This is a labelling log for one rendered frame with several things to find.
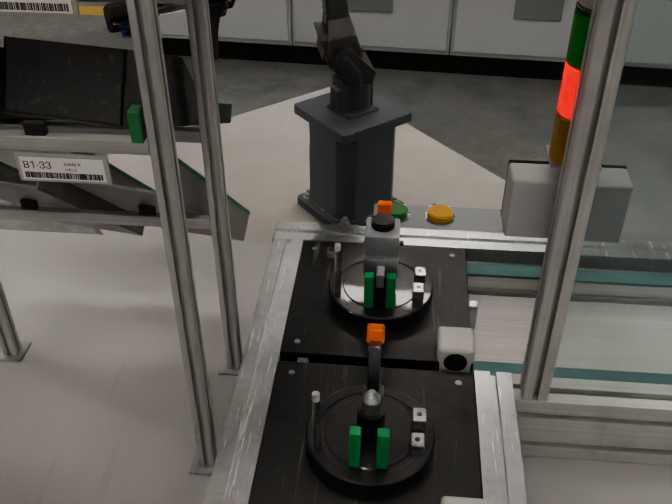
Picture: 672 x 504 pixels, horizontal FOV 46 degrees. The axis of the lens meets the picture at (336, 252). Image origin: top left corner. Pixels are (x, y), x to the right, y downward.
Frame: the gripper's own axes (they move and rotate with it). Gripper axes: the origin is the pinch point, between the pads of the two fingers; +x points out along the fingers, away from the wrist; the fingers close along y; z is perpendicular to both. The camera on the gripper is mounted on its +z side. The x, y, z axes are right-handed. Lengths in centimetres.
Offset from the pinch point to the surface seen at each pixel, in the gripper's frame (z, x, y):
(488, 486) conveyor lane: 37, 61, 15
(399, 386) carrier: 25, 51, 11
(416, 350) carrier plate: 21, 49, 16
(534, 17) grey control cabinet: -229, -34, 189
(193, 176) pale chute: 20.3, 20.7, -5.0
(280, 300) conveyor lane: 7.7, 38.9, 2.7
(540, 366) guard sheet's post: 31, 53, 26
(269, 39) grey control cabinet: -286, -64, 74
